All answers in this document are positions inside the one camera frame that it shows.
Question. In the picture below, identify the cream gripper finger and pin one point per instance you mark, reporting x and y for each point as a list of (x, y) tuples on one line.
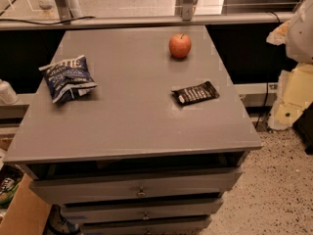
[(279, 34), (294, 96)]

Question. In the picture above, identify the red apple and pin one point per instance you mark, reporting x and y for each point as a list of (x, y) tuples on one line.
[(180, 45)]

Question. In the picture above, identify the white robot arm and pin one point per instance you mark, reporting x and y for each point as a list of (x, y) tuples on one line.
[(299, 40)]

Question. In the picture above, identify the blue chip bag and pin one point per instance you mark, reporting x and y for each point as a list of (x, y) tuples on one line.
[(68, 79)]

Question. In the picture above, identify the green snack bag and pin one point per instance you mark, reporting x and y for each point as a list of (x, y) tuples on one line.
[(10, 178)]

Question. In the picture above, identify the black snack bar wrapper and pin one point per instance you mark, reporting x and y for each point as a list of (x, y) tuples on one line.
[(195, 94)]

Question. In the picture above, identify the grey drawer cabinet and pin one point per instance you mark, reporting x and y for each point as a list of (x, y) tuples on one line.
[(131, 123)]

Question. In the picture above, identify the bottom grey drawer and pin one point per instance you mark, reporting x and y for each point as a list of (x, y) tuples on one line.
[(158, 226)]

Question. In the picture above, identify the grey drawer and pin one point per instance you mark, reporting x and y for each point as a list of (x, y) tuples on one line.
[(158, 226), (136, 186), (143, 210)]

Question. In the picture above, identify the middle grey drawer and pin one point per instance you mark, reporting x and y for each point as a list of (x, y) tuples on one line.
[(143, 210)]

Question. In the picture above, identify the top grey drawer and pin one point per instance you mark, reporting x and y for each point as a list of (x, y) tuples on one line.
[(136, 186)]

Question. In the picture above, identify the white cylinder object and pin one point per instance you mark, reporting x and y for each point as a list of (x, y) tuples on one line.
[(7, 94)]

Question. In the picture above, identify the cardboard box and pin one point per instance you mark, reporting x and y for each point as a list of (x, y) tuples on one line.
[(27, 213)]

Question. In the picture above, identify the grey metal rail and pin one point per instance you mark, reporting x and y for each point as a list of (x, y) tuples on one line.
[(89, 22)]

